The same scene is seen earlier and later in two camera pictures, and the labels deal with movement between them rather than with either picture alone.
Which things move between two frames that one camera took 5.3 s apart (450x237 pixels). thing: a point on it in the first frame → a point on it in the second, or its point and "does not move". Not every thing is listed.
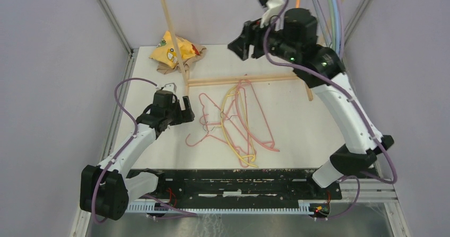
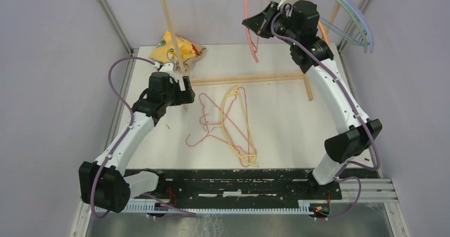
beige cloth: (164, 69) does not move
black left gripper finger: (187, 114) → (188, 96)
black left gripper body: (174, 114) → (173, 97)
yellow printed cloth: (165, 52) does not move
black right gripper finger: (240, 46) → (260, 23)
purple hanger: (342, 24) → (356, 7)
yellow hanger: (227, 141) does not move
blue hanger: (339, 41) → (371, 42)
